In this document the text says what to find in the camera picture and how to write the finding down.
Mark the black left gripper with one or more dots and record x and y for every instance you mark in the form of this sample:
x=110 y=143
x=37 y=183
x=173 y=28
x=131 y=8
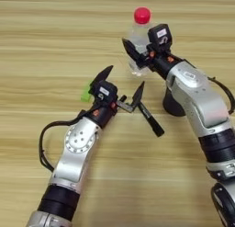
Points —
x=102 y=115

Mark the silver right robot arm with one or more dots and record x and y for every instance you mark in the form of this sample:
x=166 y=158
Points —
x=199 y=96

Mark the black mesh pen cup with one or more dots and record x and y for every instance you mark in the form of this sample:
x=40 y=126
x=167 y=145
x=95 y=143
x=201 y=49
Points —
x=173 y=106

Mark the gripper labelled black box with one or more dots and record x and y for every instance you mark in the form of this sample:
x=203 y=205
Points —
x=104 y=91
x=159 y=36

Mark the black marker pen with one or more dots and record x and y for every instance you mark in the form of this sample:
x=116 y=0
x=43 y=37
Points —
x=151 y=122

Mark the left gripper labelled black box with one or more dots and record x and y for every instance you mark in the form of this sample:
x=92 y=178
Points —
x=104 y=91

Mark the white marker with black cap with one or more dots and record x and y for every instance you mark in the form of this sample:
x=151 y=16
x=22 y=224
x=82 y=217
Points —
x=122 y=98

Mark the right gripper labelled black box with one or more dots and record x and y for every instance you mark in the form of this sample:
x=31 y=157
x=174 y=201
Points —
x=159 y=36

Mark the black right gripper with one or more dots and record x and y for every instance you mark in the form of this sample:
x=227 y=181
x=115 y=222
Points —
x=160 y=63

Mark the clear bottle with red cap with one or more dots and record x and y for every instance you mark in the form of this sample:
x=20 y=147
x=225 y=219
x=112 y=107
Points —
x=139 y=37

